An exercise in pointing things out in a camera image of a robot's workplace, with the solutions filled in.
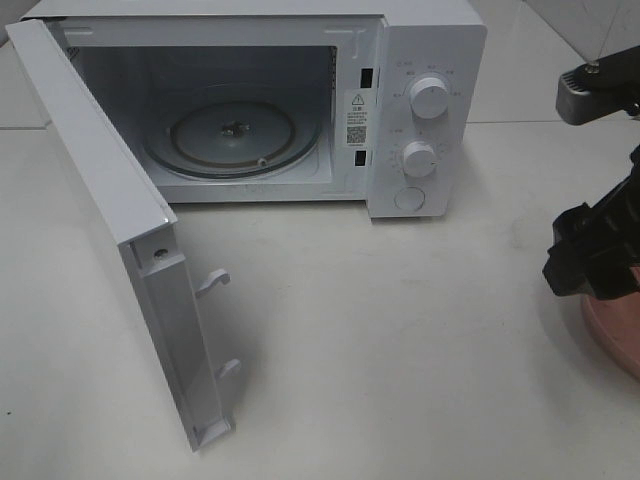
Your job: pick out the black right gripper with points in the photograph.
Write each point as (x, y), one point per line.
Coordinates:
(595, 248)

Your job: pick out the pink round plate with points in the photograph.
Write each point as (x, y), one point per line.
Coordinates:
(610, 308)

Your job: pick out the round white door button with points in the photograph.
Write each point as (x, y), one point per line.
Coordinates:
(410, 199)

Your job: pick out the white microwave knob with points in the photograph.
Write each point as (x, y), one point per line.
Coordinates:
(429, 96)
(419, 159)

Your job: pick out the white microwave door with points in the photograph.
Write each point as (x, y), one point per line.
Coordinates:
(132, 222)

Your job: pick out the white microwave oven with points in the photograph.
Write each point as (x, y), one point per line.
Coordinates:
(142, 60)

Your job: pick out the white warning label sticker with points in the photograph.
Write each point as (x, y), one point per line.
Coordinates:
(356, 110)

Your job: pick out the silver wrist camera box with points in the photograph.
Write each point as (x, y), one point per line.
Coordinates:
(600, 88)

